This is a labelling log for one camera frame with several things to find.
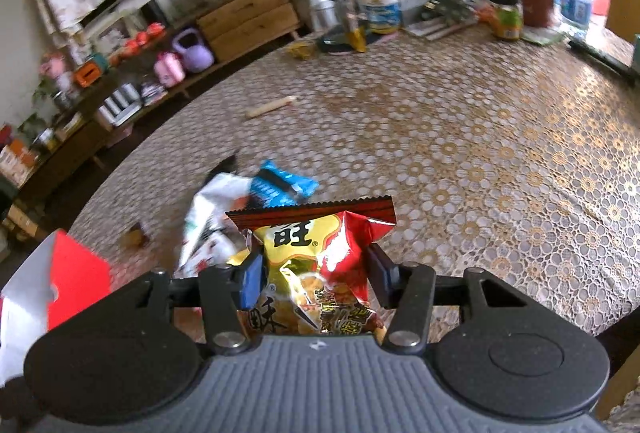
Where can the yellow wrapper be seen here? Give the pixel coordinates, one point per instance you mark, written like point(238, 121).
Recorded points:
point(302, 49)

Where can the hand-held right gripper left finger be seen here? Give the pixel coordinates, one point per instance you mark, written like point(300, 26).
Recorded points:
point(251, 280)

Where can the white snack packet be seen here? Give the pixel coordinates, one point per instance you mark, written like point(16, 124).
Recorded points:
point(210, 213)

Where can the blue snack packet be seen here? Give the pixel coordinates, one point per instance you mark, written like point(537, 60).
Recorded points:
point(280, 185)

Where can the red yellow snack bag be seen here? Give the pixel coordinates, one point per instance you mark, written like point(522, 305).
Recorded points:
point(310, 253)

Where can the black-lid glass jar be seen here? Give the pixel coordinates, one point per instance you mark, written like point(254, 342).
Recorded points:
point(506, 15)

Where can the long wooden cabinet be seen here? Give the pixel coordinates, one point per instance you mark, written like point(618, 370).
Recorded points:
point(245, 20)

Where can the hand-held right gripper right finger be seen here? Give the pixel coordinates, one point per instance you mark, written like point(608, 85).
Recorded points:
point(381, 277)

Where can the gold foil pouch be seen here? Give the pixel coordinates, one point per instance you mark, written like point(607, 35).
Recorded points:
point(358, 38)

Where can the orange toy box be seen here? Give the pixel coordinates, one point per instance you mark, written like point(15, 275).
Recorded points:
point(87, 75)

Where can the wooden stick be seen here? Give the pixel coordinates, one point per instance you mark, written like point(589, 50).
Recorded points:
point(270, 107)

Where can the purple kettlebell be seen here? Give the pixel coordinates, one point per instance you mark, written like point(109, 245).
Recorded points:
point(192, 53)

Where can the black round tray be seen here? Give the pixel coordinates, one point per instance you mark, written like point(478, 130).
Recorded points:
point(334, 46)

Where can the black rod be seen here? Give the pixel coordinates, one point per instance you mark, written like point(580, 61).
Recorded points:
point(600, 60)

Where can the metal cup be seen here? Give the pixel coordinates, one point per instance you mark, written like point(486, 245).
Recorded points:
point(324, 17)

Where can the small brown snack packet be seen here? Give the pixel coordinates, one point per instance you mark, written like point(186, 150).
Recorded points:
point(135, 235)

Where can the yellow-lid plastic jar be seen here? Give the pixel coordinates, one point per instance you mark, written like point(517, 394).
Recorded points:
point(380, 8)

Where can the pink backpack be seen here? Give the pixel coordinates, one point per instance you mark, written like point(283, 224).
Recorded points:
point(168, 69)

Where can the red cardboard box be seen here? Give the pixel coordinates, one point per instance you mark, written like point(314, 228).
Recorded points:
point(70, 273)

